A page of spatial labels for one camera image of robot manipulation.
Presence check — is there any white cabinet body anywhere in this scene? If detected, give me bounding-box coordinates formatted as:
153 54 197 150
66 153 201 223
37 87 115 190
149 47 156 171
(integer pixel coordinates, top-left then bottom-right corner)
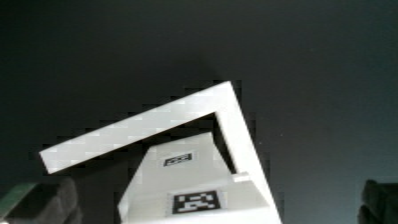
133 132 231 192

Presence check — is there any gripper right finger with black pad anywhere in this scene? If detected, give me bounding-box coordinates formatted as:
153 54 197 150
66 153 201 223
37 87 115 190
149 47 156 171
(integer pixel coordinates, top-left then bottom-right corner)
357 180 398 224

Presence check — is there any small white tagged box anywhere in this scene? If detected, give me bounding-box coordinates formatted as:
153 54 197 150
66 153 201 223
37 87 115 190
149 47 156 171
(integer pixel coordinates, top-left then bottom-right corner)
121 174 281 224

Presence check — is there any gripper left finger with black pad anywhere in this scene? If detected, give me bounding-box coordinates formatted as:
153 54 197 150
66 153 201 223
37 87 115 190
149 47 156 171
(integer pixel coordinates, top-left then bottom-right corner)
0 178 83 224

